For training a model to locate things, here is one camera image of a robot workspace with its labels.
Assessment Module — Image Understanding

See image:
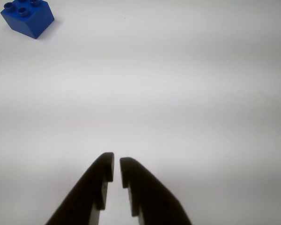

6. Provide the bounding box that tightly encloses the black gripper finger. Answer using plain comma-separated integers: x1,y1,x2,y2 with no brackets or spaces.
44,152,115,225
119,157,193,225

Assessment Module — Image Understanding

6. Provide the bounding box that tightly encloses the blue lego brick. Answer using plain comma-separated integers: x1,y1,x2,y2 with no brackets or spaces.
0,0,55,40

